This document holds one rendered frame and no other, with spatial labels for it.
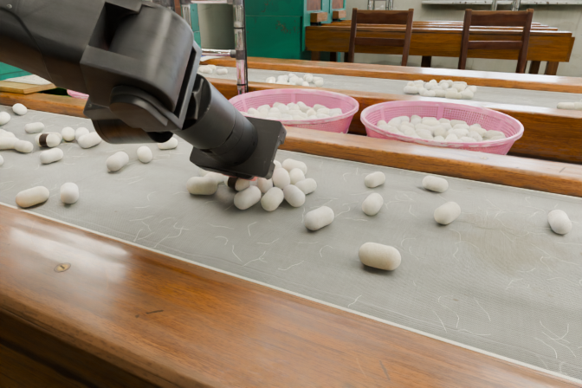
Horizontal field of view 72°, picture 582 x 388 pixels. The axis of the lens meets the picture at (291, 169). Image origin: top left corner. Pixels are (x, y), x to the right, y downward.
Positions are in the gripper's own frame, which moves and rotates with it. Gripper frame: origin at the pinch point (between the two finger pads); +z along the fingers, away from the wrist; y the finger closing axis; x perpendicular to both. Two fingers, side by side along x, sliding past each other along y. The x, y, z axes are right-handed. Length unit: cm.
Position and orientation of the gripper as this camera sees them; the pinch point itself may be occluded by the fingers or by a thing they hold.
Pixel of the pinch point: (264, 166)
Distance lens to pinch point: 53.1
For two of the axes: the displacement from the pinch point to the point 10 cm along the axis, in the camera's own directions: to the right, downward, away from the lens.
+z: 3.1, 2.9, 9.1
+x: -2.6, 9.4, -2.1
